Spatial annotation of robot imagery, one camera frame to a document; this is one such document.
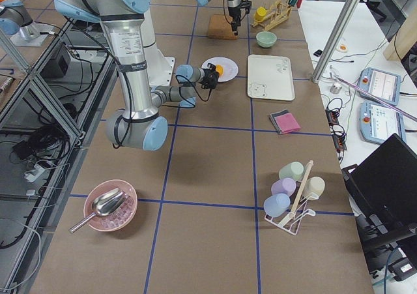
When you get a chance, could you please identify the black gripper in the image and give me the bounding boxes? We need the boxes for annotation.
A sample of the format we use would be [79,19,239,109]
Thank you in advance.
[227,5,241,35]
[199,63,220,89]

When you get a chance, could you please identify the orange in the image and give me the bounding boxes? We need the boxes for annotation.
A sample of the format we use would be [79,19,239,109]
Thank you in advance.
[216,65,224,76]

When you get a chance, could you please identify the white plate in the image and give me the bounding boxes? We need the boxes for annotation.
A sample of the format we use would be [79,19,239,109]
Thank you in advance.
[201,57,238,83]

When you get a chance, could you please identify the cream bear tray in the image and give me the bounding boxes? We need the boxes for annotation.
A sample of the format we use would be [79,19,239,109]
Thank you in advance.
[247,54,295,101]

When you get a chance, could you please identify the wooden cutting board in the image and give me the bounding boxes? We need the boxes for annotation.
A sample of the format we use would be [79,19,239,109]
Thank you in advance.
[207,14,238,40]

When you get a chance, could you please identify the yellow mug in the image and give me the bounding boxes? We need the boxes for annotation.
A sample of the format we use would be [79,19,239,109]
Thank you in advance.
[253,7,267,23]

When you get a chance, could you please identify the green bowl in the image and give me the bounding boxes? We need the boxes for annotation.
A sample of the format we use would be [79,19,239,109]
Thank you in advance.
[255,31,278,48]

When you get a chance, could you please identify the wooden dish rack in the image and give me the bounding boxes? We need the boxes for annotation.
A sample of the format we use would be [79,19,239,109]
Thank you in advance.
[251,0,293,31]

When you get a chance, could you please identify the pink and grey cloths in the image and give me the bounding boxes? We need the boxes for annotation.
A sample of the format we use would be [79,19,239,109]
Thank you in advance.
[269,110,301,134]

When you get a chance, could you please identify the fried egg toy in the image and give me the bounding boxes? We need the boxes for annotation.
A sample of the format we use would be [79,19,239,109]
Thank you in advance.
[336,44,347,53]

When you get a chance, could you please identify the metal cylinder weight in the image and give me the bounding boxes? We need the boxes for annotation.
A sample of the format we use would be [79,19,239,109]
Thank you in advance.
[330,81,342,95]

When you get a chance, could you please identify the green cup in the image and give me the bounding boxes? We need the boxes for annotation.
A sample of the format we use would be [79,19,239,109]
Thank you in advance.
[278,161,304,181]

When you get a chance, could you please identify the purple cup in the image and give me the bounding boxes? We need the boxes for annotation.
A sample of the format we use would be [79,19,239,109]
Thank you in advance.
[271,177,296,196]

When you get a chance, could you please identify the blue cup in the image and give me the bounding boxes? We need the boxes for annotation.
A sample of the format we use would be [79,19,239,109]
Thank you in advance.
[263,193,291,218]

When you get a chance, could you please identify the cream cup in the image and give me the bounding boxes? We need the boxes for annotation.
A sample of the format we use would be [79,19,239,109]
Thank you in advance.
[302,177,325,199]

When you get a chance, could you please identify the reacher grabber stick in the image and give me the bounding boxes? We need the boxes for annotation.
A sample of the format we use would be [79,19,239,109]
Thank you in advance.
[332,74,416,122]

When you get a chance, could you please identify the far blue teach pendant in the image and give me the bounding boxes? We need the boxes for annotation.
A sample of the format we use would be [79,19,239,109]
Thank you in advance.
[357,68,402,106]

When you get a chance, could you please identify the blue teach pendant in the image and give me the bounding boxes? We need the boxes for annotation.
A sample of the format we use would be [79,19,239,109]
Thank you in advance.
[357,68,402,106]
[359,101,406,144]

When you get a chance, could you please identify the metal scoop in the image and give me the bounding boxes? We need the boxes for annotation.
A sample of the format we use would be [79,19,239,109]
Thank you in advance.
[69,188,126,233]

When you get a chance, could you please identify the near blue teach pendant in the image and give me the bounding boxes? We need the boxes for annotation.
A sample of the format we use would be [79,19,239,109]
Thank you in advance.
[359,101,406,144]

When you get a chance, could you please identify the white cup rack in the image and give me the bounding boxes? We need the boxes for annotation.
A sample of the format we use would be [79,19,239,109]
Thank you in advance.
[264,160,319,235]

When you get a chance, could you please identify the pink bowl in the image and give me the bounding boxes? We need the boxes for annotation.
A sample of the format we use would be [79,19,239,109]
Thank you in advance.
[83,179,138,232]

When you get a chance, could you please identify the black laptop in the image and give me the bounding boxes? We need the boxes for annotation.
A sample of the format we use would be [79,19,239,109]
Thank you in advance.
[342,134,416,233]

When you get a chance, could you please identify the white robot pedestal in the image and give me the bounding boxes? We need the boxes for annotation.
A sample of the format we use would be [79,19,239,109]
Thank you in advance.
[141,9,175,87]

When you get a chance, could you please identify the aluminium frame post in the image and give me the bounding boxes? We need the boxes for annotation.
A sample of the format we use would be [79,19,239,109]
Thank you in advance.
[311,0,360,83]

